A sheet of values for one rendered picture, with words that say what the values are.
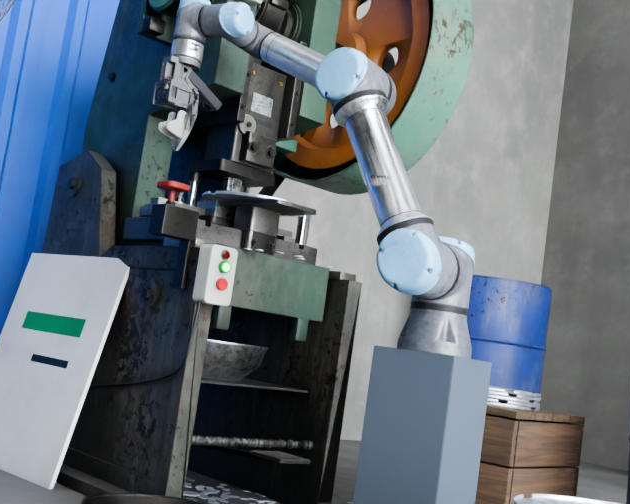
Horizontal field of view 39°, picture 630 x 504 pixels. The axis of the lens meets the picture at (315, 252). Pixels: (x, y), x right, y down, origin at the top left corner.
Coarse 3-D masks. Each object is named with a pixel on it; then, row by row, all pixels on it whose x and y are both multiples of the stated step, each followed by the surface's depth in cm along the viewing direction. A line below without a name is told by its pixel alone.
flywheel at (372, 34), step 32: (352, 0) 280; (384, 0) 268; (416, 0) 253; (352, 32) 277; (384, 32) 266; (416, 32) 251; (384, 64) 276; (416, 64) 249; (320, 128) 280; (320, 160) 271; (352, 160) 262
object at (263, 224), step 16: (240, 208) 233; (256, 208) 230; (272, 208) 229; (288, 208) 225; (304, 208) 225; (240, 224) 232; (256, 224) 230; (272, 224) 234; (256, 240) 229; (272, 240) 234
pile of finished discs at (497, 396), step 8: (488, 392) 217; (496, 392) 217; (504, 392) 217; (512, 392) 227; (520, 392) 218; (528, 392) 237; (488, 400) 217; (496, 400) 217; (504, 400) 227; (512, 400) 217; (520, 400) 218; (528, 400) 220; (536, 400) 223; (520, 408) 218; (528, 408) 220; (536, 408) 223
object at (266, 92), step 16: (256, 64) 241; (256, 80) 241; (272, 80) 245; (256, 96) 241; (272, 96) 245; (256, 112) 242; (272, 112) 245; (224, 128) 241; (240, 128) 237; (256, 128) 242; (272, 128) 246; (208, 144) 245; (224, 144) 239; (240, 144) 238; (256, 144) 236; (272, 144) 242; (240, 160) 237; (256, 160) 238; (272, 160) 242
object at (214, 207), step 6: (198, 204) 243; (204, 204) 241; (210, 204) 239; (216, 204) 237; (210, 210) 239; (216, 210) 237; (222, 210) 239; (228, 210) 240; (234, 210) 241; (222, 216) 239; (228, 216) 240; (234, 216) 241
